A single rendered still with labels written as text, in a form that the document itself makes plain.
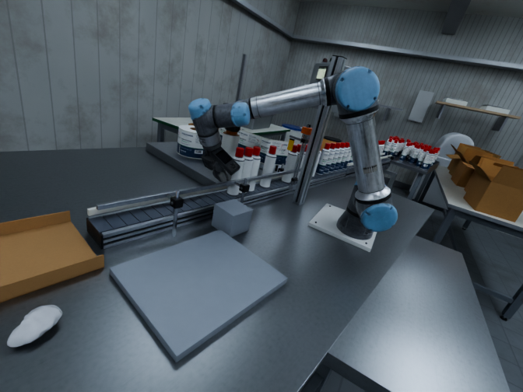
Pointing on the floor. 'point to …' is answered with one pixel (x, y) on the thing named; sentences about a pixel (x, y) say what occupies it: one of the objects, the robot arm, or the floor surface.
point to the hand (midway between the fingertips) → (228, 183)
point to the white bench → (192, 122)
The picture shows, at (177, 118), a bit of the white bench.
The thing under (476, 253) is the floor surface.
